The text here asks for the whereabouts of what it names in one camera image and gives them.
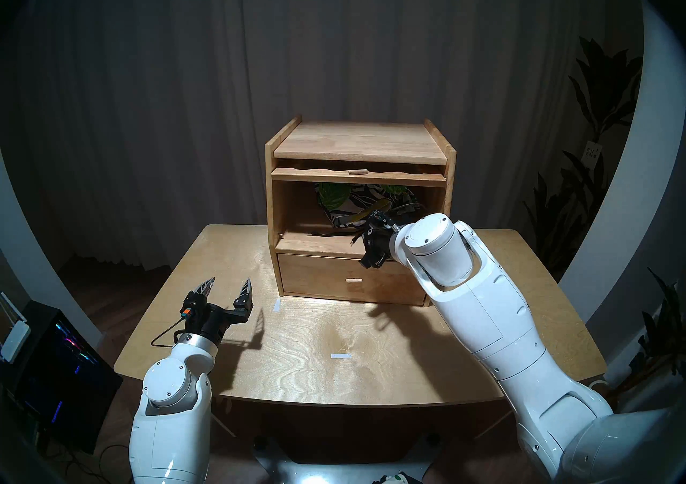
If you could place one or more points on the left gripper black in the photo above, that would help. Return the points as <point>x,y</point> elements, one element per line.
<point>206,323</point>

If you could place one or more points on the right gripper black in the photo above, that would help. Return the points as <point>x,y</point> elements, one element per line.
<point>378,239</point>

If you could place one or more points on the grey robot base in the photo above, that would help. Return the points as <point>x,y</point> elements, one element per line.
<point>321,472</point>

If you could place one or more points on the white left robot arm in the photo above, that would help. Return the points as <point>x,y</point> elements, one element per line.
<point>171,413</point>

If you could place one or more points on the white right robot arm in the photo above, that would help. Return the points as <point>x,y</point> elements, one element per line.
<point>482,316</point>

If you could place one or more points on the deep wooden drawer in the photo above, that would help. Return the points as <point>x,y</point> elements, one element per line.
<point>311,276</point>

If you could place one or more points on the shallow wooden pull-out tray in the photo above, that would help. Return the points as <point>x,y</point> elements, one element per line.
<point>311,177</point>

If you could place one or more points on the wooden cabinet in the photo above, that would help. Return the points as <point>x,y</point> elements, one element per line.
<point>364,142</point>

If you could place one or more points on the black computer tower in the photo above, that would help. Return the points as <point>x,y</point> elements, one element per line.
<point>64,381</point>

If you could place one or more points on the grey curtain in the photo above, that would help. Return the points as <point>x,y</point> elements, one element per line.
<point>161,113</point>

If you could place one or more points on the white box device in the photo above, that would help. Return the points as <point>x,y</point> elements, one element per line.
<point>15,341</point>

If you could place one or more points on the tall dark leafy plant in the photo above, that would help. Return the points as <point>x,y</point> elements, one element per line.
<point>605,91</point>

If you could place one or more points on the small potted plant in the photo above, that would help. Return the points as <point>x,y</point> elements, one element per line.
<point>664,327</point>

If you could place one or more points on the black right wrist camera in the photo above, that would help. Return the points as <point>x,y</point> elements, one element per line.
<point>373,262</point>

